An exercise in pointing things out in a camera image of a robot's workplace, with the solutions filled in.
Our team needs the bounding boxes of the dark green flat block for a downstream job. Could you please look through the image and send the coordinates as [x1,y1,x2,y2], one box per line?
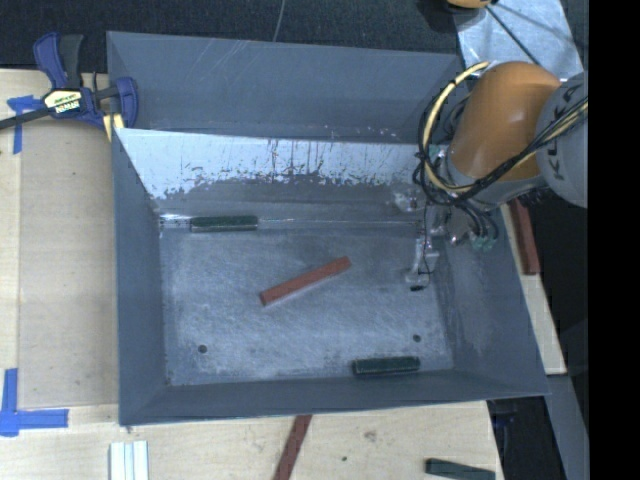
[350,355,422,377]
[424,457,497,480]
[189,214,260,234]

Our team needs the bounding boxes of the grey metal bin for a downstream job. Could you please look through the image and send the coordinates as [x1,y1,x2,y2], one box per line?
[105,30,552,427]

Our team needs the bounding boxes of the pale wood flat board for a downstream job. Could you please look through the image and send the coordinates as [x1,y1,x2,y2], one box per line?
[17,117,122,411]

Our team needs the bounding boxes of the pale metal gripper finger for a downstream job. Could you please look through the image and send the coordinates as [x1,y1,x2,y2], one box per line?
[392,190,426,214]
[404,237,440,288]

